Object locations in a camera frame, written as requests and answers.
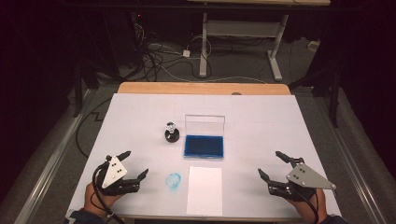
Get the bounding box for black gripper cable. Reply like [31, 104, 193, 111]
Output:
[91, 157, 126, 224]
[293, 189, 320, 224]

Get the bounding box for blue ink pad case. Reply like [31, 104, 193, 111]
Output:
[182, 114, 226, 161]

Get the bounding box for grey cable on floor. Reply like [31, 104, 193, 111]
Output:
[160, 64, 269, 85]

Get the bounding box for person's right hand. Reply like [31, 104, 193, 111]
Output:
[289, 189, 329, 224]

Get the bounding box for white-framed desk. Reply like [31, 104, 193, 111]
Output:
[186, 0, 332, 82]

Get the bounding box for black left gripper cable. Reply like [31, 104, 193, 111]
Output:
[91, 157, 126, 224]

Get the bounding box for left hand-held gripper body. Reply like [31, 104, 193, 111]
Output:
[99, 154, 141, 197]

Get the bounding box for black cable on floor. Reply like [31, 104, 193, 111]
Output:
[75, 97, 114, 159]

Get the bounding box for black round stamp cap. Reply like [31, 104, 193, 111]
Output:
[163, 129, 181, 144]

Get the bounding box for wooden table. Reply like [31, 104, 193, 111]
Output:
[117, 81, 302, 223]

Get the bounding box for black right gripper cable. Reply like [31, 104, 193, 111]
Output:
[293, 189, 320, 224]

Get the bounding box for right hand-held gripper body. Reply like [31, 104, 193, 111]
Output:
[267, 163, 337, 202]

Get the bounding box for person's left hand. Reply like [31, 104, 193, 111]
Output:
[83, 181, 126, 217]

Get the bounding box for white power strip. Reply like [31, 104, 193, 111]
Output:
[307, 40, 321, 53]

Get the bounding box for tangle of black cables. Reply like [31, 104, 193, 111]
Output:
[132, 21, 214, 83]

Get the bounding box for white paper sheet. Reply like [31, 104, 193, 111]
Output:
[185, 165, 224, 217]

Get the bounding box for aluminium floor rail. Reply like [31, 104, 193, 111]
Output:
[12, 88, 98, 224]
[312, 94, 389, 224]

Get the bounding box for black stand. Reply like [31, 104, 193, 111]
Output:
[72, 60, 100, 119]
[289, 60, 345, 129]

